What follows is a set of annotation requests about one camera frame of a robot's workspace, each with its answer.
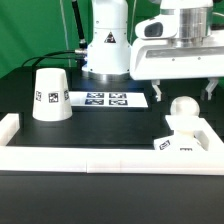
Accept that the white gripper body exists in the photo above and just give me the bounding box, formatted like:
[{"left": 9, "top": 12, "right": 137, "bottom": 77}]
[{"left": 130, "top": 13, "right": 224, "bottom": 80}]

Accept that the black cable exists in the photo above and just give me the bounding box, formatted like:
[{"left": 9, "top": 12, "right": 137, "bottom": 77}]
[{"left": 21, "top": 49, "right": 88, "bottom": 68}]

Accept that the white lamp shade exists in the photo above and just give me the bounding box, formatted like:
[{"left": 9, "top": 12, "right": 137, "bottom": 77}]
[{"left": 32, "top": 68, "right": 72, "bottom": 122}]

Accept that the white lamp base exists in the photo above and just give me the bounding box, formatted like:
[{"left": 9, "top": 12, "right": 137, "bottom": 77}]
[{"left": 153, "top": 132, "right": 204, "bottom": 152}]

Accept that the white U-shaped fence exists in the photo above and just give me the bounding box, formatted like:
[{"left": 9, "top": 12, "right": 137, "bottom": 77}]
[{"left": 0, "top": 113, "right": 224, "bottom": 175}]

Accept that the white marker sheet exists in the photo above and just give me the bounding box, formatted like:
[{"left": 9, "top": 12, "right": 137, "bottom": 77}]
[{"left": 69, "top": 91, "right": 148, "bottom": 108}]

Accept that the white lamp bulb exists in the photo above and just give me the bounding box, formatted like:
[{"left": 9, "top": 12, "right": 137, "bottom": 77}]
[{"left": 170, "top": 96, "right": 200, "bottom": 116}]

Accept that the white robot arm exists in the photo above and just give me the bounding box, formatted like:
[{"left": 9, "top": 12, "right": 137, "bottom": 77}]
[{"left": 83, "top": 0, "right": 224, "bottom": 97}]

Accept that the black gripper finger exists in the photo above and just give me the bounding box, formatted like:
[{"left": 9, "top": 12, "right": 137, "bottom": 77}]
[
  {"left": 205, "top": 78, "right": 219, "bottom": 100},
  {"left": 151, "top": 80, "right": 162, "bottom": 102}
]

